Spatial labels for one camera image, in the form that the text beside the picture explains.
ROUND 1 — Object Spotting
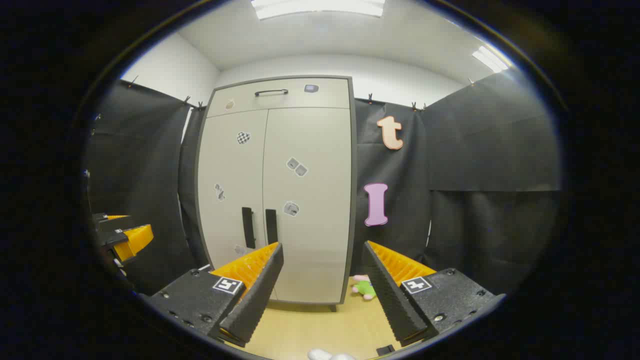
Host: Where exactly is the green and pink plush toy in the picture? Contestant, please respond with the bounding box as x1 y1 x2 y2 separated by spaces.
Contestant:
350 274 377 301

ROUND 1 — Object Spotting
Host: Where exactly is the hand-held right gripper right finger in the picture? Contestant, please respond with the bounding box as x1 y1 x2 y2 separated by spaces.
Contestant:
361 240 506 348

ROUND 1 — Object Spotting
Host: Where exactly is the small ceiling light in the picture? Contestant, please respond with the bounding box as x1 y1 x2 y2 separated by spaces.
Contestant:
472 46 510 73

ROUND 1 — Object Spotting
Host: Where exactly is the grey cabinet door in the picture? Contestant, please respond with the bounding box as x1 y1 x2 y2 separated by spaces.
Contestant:
262 106 353 305
197 109 269 272

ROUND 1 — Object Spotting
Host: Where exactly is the grey cabinet drawer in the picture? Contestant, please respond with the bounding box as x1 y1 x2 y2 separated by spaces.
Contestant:
206 77 351 118

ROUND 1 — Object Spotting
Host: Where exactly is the grey double-door shoe cabinet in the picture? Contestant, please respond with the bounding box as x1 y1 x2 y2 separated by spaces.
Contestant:
194 75 358 313

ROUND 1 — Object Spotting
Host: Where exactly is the white rounded object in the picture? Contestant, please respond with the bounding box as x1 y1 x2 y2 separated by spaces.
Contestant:
307 349 357 360

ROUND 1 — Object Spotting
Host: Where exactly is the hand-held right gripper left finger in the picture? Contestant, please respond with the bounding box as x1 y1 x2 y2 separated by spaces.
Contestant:
144 242 285 348

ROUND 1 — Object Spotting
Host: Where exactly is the long ceiling light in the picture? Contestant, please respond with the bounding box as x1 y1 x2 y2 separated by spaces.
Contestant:
251 0 386 21

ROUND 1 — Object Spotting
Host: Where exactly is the black backdrop cloth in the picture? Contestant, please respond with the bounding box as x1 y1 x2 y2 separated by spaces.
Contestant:
85 65 563 296

